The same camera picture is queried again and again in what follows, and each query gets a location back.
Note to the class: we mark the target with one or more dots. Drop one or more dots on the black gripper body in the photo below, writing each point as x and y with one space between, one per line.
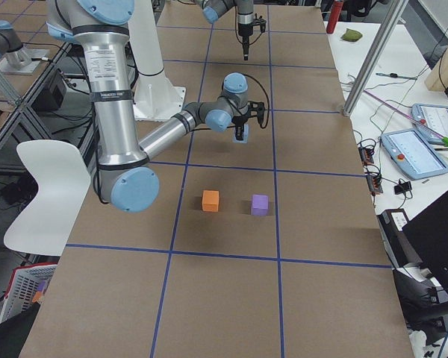
244 30
240 122

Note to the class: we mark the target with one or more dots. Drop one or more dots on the light blue foam block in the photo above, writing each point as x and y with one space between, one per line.
246 135

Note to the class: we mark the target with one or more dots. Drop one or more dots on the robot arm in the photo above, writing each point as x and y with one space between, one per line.
126 145
215 9

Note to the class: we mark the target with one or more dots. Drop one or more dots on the orange foam block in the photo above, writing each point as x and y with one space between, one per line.
210 201

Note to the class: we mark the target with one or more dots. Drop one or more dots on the purple foam block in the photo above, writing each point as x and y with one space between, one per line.
259 205

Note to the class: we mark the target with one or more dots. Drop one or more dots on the red bottle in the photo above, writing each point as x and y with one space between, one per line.
334 16

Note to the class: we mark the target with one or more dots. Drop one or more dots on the green bean bag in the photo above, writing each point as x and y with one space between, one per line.
351 35

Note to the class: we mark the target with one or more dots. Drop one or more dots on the near teach pendant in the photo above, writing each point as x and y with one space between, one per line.
415 157

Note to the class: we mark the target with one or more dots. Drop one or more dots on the teach pendant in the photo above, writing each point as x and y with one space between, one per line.
433 116
415 157

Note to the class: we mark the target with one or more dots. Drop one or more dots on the white chair seat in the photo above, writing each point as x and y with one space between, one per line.
44 226

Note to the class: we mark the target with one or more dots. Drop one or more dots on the far teach pendant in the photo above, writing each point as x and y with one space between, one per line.
433 116

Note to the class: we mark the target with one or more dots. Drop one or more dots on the black laptop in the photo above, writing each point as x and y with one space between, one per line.
428 235

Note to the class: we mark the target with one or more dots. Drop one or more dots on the white perforated basket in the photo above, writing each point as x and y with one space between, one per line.
24 283

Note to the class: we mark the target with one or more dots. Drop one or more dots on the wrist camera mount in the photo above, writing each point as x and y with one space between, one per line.
259 22
257 110

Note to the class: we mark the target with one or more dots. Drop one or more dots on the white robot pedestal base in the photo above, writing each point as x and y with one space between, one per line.
155 97

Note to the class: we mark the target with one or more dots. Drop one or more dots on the aluminium frame post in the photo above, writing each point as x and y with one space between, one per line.
383 34

